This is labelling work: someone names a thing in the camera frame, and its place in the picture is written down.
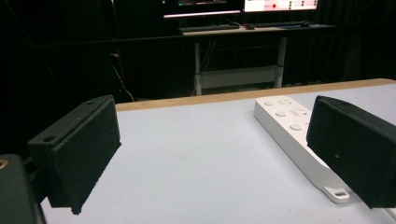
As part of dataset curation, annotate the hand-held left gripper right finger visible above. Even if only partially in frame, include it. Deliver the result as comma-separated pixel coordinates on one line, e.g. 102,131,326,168
305,95,396,209

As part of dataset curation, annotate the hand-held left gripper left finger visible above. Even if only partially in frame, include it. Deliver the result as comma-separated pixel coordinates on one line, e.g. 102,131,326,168
26,94,122,216

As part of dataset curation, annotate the white remote control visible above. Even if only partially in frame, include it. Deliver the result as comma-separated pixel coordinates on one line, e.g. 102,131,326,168
253,95,351,204

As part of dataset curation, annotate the white-legged wooden desk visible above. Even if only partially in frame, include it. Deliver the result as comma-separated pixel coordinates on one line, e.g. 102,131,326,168
181,23,336,97

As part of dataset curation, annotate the black keyboard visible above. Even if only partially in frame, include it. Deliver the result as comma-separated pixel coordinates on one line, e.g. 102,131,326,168
254,21,304,29
178,23,241,34

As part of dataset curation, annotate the bright computer monitor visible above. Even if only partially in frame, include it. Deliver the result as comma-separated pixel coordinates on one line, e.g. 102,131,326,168
243,0,319,13

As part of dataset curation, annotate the dark computer monitor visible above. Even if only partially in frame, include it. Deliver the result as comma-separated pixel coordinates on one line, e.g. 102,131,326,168
162,0,243,20

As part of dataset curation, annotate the hanging cable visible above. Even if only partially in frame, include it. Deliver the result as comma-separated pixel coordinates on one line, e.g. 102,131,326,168
110,52,136,103

